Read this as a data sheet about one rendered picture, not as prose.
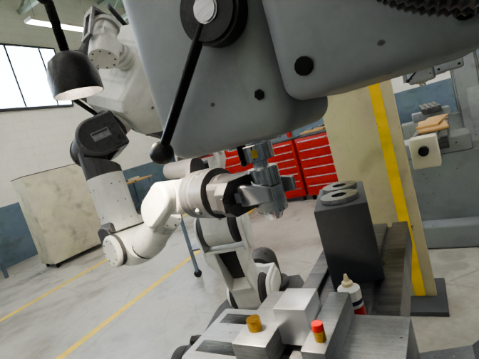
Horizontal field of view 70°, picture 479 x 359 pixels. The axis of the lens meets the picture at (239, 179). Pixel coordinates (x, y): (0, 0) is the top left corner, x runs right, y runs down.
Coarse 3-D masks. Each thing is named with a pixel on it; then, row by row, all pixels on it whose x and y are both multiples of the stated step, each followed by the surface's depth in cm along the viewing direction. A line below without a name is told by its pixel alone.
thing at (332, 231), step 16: (320, 192) 95; (336, 192) 84; (352, 192) 80; (320, 208) 80; (336, 208) 77; (352, 208) 76; (368, 208) 75; (320, 224) 79; (336, 224) 78; (352, 224) 77; (368, 224) 76; (336, 240) 78; (352, 240) 77; (368, 240) 76; (336, 256) 79; (352, 256) 78; (368, 256) 77; (336, 272) 80; (352, 272) 79; (368, 272) 78
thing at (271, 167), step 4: (272, 164) 50; (276, 164) 50; (252, 168) 52; (260, 168) 49; (264, 168) 48; (268, 168) 48; (272, 168) 49; (276, 168) 49; (248, 172) 50; (252, 172) 49; (256, 172) 48; (260, 172) 48; (264, 172) 48; (268, 172) 48; (248, 176) 50; (252, 176) 49; (256, 176) 49
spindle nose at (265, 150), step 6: (264, 144) 48; (270, 144) 49; (246, 150) 48; (258, 150) 48; (264, 150) 48; (270, 150) 49; (246, 156) 49; (258, 156) 48; (264, 156) 48; (270, 156) 48; (252, 162) 48
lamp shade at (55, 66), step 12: (60, 60) 47; (72, 60) 48; (84, 60) 49; (48, 72) 48; (60, 72) 47; (72, 72) 47; (84, 72) 48; (96, 72) 50; (48, 84) 49; (60, 84) 47; (72, 84) 47; (84, 84) 48; (96, 84) 49; (60, 96) 52; (72, 96) 53; (84, 96) 54
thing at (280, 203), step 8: (264, 176) 48; (272, 176) 49; (280, 176) 50; (256, 184) 49; (264, 184) 48; (272, 184) 49; (280, 184) 50; (280, 192) 49; (280, 200) 49; (264, 208) 49; (272, 208) 49; (280, 208) 49
